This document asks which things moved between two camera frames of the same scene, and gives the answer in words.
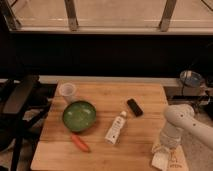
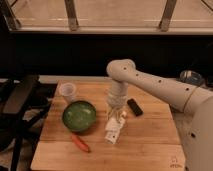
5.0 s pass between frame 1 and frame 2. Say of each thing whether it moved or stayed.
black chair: stayed
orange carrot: stayed
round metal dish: stayed
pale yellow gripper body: moved
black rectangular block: stayed
